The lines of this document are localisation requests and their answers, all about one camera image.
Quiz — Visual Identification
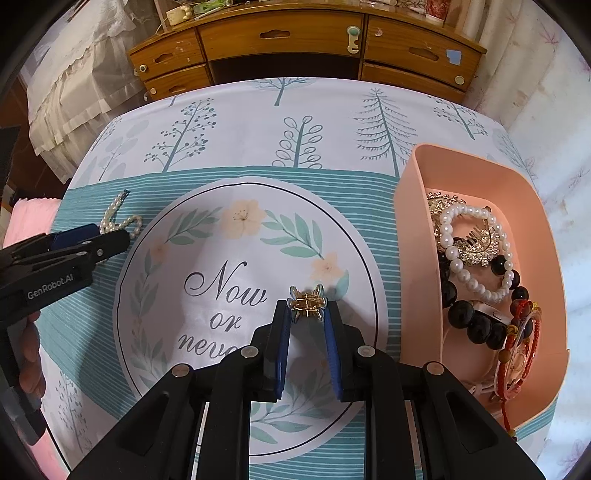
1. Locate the white floral curtain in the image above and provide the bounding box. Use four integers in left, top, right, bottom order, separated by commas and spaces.
462, 0, 591, 241

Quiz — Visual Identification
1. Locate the cream lace curtain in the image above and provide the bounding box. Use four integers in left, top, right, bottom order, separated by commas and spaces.
25, 0, 154, 158

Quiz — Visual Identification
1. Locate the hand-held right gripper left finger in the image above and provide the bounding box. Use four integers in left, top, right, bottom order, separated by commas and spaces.
95, 299, 293, 480

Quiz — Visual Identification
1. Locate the pink storage box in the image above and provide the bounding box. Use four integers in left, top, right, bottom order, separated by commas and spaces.
393, 143, 571, 428

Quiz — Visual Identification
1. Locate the black bead bracelet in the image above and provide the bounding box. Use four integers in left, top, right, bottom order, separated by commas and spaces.
436, 251, 532, 352

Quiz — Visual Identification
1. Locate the white wristwatch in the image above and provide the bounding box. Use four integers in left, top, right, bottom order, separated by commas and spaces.
468, 299, 515, 326

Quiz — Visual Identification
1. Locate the red cord beaded bracelet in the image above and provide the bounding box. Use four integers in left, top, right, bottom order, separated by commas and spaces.
491, 299, 544, 438

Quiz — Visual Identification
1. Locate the pink blanket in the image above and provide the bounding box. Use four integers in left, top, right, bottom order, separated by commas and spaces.
4, 197, 64, 253

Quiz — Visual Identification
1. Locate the person's left hand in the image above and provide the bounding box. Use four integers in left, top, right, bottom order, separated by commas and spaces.
18, 311, 47, 398

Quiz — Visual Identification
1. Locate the tree print teal striped cloth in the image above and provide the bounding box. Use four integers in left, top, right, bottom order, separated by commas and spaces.
39, 77, 556, 480

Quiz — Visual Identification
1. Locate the pale blue flower hair clip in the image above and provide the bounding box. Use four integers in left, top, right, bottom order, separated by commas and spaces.
287, 285, 331, 320

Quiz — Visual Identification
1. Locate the large bead pearl necklace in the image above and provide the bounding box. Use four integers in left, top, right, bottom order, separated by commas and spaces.
437, 205, 515, 304

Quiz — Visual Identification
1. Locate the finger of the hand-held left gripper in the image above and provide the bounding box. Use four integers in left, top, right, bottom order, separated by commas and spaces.
0, 223, 100, 269
11, 229, 131, 283

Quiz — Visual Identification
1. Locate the small bead pearl necklace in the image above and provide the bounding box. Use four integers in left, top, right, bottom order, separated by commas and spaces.
99, 189, 144, 239

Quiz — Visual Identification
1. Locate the gold hair comb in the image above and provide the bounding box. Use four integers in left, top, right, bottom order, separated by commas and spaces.
454, 220, 502, 267
427, 193, 466, 219

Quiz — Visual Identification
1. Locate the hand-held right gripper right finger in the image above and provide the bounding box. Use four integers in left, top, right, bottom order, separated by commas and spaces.
322, 301, 548, 480

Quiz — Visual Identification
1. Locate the wooden desk with drawers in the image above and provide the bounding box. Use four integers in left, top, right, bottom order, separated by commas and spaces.
126, 11, 489, 105

